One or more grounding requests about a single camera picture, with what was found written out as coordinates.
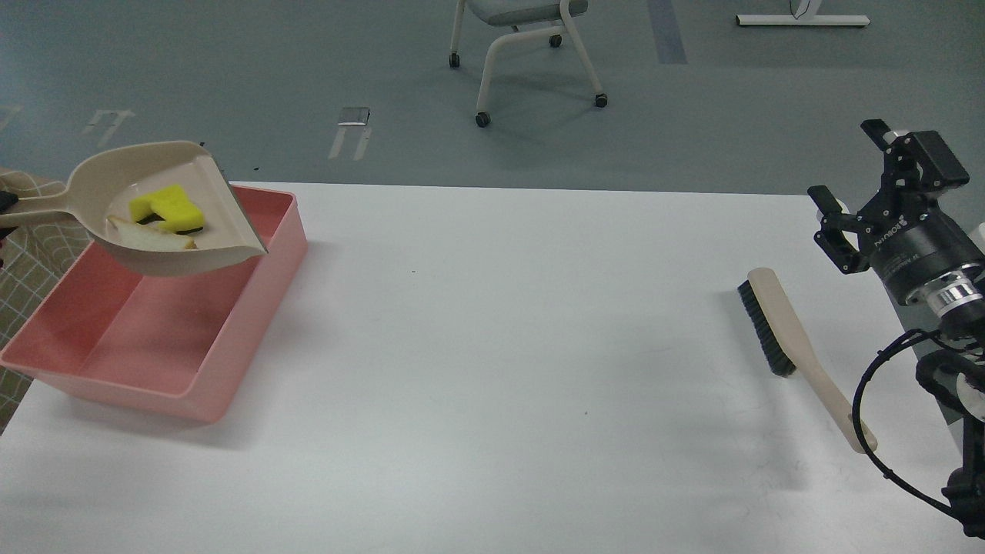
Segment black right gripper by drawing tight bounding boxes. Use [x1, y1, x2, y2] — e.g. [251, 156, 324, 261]
[808, 118, 983, 305]

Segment beige hand brush black bristles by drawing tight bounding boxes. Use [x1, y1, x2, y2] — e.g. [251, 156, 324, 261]
[736, 267, 879, 455]

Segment yellow sponge piece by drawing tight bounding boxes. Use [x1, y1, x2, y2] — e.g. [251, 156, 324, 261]
[128, 185, 206, 234]

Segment beige plastic dustpan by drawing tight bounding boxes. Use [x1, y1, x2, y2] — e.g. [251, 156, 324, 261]
[1, 141, 268, 277]

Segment white bread slice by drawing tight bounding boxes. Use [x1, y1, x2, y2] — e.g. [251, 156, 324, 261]
[106, 216, 198, 252]

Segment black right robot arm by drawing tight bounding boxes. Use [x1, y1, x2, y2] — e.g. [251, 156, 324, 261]
[808, 119, 983, 539]

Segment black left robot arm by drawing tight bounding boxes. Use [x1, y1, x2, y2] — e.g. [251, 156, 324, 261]
[1, 190, 20, 249]

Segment pink plastic bin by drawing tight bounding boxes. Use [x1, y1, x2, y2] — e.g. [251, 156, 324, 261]
[2, 186, 309, 423]

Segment white table base bar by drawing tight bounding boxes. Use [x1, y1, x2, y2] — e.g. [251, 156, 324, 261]
[734, 1, 871, 28]

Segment white office chair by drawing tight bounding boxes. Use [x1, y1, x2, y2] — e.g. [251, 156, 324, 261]
[449, 0, 609, 128]

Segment silver floor socket plate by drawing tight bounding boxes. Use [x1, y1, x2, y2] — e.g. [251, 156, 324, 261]
[337, 106, 372, 127]

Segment beige checkered cloth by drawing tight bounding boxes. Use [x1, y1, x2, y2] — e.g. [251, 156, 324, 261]
[1, 167, 91, 434]

